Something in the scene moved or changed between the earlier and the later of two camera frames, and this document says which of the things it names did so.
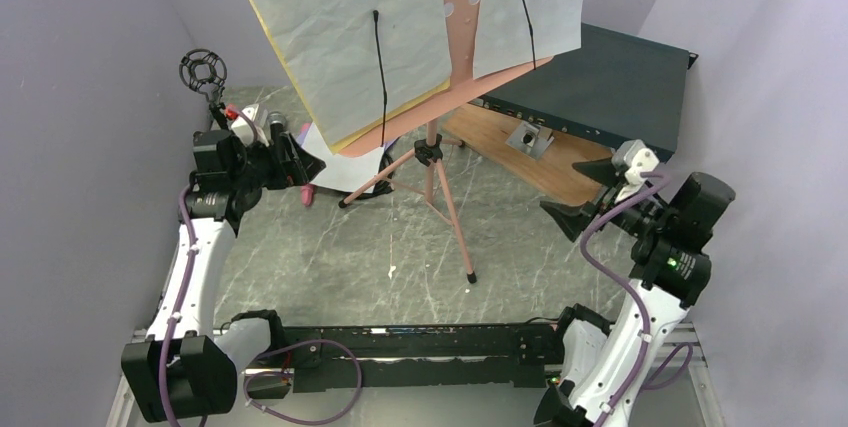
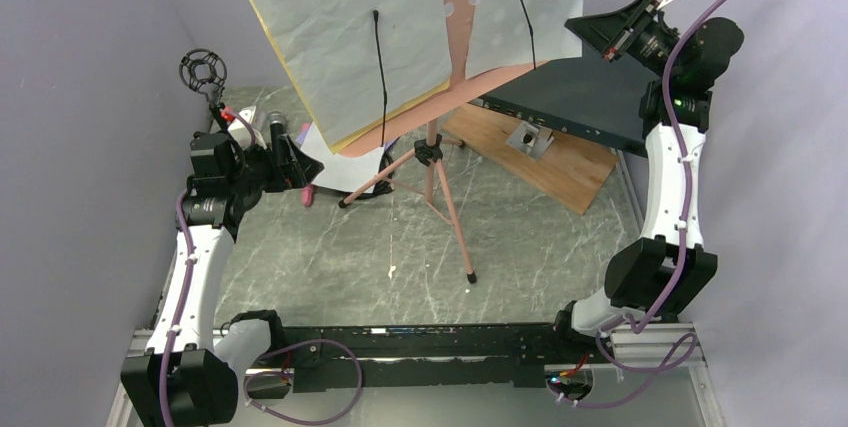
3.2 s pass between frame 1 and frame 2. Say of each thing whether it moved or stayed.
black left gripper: stayed
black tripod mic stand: stayed
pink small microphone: stayed
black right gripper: moved
